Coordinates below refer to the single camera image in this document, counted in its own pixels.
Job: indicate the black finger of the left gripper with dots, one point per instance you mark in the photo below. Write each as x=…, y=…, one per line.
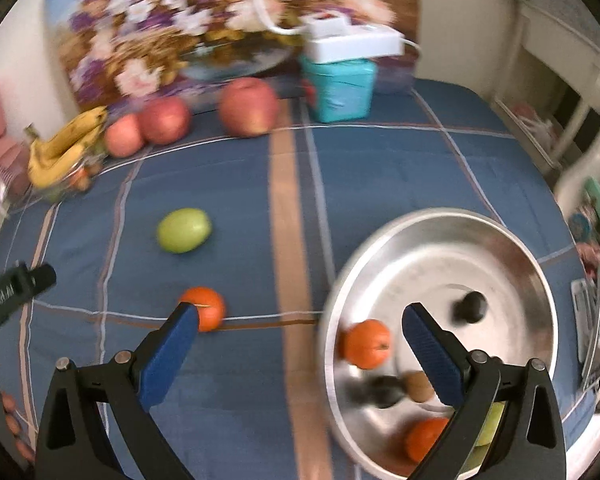
x=20, y=284

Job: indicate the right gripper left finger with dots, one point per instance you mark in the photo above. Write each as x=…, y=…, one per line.
x=72, y=440

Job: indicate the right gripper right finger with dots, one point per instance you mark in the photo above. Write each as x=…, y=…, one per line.
x=529, y=443

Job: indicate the green fruit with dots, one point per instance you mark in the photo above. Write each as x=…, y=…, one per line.
x=183, y=230
x=490, y=425

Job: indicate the small dark plum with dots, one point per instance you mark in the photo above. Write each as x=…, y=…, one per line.
x=358, y=391

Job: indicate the green fruit in plate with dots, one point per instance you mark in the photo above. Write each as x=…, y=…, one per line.
x=490, y=425

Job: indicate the brown longan left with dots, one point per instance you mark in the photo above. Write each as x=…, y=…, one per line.
x=418, y=387

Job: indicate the clear fruit bag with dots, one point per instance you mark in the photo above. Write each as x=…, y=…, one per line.
x=66, y=177

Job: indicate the yellow banana bunch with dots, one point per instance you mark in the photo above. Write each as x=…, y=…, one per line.
x=52, y=160

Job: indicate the silver phone stand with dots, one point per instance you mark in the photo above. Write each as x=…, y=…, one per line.
x=585, y=296

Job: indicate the round steel plate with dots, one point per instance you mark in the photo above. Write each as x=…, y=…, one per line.
x=432, y=257

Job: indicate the orange in plate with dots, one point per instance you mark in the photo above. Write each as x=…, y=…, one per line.
x=367, y=345

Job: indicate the orange with stem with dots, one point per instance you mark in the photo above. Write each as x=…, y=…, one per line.
x=210, y=306

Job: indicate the small pink apple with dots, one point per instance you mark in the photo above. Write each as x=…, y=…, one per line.
x=123, y=138

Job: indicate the middle red apple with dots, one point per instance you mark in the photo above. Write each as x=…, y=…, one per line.
x=164, y=120

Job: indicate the blue plaid tablecloth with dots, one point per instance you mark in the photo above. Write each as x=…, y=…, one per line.
x=287, y=211

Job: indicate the white plastic chair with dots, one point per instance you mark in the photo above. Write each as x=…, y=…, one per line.
x=569, y=189

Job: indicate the floral painting canvas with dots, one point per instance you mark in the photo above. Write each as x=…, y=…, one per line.
x=115, y=51

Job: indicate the large red apple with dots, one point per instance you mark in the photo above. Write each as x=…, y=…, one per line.
x=248, y=107

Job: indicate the white shelf rack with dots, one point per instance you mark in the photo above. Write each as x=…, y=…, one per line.
x=550, y=78

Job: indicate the teal plastic box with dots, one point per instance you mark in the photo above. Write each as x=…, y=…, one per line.
x=338, y=91

